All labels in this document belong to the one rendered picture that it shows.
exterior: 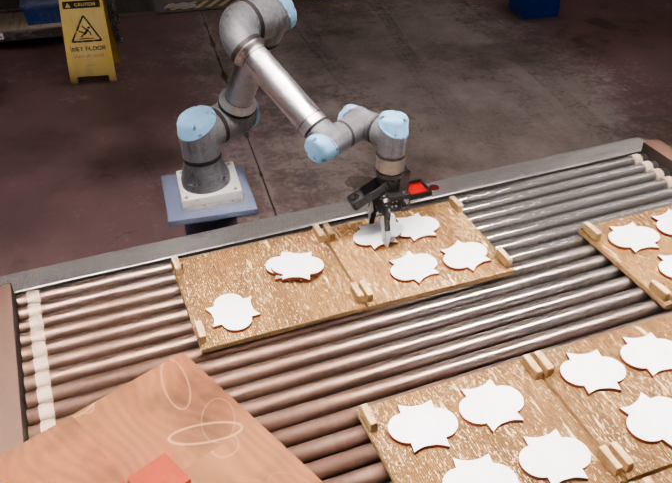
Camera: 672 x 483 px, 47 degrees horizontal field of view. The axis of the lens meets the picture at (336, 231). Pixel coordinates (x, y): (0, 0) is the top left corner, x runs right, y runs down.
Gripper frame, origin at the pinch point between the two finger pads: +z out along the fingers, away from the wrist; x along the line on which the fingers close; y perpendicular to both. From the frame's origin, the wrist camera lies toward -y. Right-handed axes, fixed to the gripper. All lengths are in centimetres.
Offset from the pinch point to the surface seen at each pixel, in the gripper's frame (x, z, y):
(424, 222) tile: 1.0, -0.4, 14.8
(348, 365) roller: -40.0, 4.9, -23.5
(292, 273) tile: -9.1, 0.5, -27.0
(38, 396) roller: -26, 7, -90
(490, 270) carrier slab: -23.3, 0.4, 22.1
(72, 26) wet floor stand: 353, 58, -60
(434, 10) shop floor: 393, 83, 222
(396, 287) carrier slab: -21.1, 1.5, -3.4
